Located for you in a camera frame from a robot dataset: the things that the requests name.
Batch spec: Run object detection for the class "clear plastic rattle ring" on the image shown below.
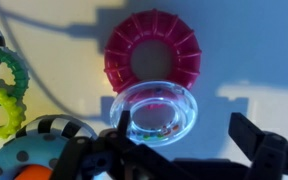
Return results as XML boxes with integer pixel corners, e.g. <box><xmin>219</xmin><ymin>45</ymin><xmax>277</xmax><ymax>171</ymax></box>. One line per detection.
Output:
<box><xmin>109</xmin><ymin>79</ymin><xmax>199</xmax><ymax>148</ymax></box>

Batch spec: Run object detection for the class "dark green bumpy ring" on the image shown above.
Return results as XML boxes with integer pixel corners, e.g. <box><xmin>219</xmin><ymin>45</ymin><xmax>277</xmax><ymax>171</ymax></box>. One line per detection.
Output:
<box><xmin>0</xmin><ymin>44</ymin><xmax>31</xmax><ymax>108</ymax></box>

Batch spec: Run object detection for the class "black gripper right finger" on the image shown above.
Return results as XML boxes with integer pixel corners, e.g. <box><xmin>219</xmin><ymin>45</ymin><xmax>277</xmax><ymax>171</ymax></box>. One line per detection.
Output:
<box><xmin>228</xmin><ymin>112</ymin><xmax>288</xmax><ymax>180</ymax></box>

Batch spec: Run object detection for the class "orange stacking post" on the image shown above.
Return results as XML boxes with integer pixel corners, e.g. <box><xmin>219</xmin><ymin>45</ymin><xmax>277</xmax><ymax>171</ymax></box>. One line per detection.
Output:
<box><xmin>13</xmin><ymin>164</ymin><xmax>54</xmax><ymax>180</ymax></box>

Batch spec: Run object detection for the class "yellow-green bumpy ring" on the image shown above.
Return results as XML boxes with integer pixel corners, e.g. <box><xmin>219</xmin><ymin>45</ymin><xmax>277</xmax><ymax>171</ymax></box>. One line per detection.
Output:
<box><xmin>0</xmin><ymin>83</ymin><xmax>27</xmax><ymax>142</ymax></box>

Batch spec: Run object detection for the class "pink ribbed ring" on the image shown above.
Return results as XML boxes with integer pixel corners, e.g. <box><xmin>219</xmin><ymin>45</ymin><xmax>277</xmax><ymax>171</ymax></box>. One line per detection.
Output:
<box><xmin>103</xmin><ymin>8</ymin><xmax>203</xmax><ymax>95</ymax></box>

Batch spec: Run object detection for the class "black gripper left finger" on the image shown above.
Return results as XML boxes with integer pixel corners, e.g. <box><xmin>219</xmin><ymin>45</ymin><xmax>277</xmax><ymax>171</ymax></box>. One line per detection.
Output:
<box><xmin>50</xmin><ymin>110</ymin><xmax>192</xmax><ymax>180</ymax></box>

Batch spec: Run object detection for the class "blue dotted striped ring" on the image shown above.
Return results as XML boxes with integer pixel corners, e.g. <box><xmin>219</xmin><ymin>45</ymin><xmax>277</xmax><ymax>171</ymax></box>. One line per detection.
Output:
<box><xmin>0</xmin><ymin>114</ymin><xmax>99</xmax><ymax>180</ymax></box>

